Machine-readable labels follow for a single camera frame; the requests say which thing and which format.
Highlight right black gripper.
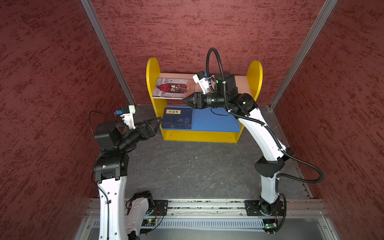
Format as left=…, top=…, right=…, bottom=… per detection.
left=184, top=90, right=230, bottom=109

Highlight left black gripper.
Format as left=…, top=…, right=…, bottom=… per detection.
left=118, top=117, right=163, bottom=151

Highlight blue book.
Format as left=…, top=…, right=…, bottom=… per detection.
left=162, top=107, right=193, bottom=130

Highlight red pink picture book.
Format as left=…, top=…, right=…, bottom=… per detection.
left=152, top=78, right=195, bottom=100

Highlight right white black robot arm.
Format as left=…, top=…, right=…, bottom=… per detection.
left=182, top=72, right=288, bottom=216

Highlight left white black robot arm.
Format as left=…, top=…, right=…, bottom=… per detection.
left=94, top=117, right=162, bottom=240

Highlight yellow pink blue bookshelf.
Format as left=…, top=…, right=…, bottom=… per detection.
left=146, top=58, right=263, bottom=143

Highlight left controller board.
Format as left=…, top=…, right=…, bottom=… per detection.
left=142, top=219, right=157, bottom=228

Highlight controller board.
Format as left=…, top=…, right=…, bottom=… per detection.
left=142, top=219, right=157, bottom=228
left=263, top=219, right=279, bottom=233

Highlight right controller board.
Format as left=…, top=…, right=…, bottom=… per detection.
left=263, top=219, right=279, bottom=233

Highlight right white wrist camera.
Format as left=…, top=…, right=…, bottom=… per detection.
left=193, top=71, right=215, bottom=95

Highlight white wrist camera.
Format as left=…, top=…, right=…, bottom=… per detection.
left=193, top=71, right=215, bottom=95
left=115, top=105, right=136, bottom=130

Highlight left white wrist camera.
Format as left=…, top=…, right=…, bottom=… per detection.
left=115, top=105, right=136, bottom=130

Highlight right black corrugated cable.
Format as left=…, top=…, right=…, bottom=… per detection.
left=205, top=47, right=325, bottom=235

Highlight left corner aluminium post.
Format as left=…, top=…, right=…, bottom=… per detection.
left=81, top=0, right=137, bottom=106

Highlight corner aluminium post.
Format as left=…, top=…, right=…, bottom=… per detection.
left=269, top=0, right=338, bottom=111
left=81, top=0, right=137, bottom=106

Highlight right corner aluminium post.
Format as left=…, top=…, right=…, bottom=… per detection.
left=269, top=0, right=338, bottom=111

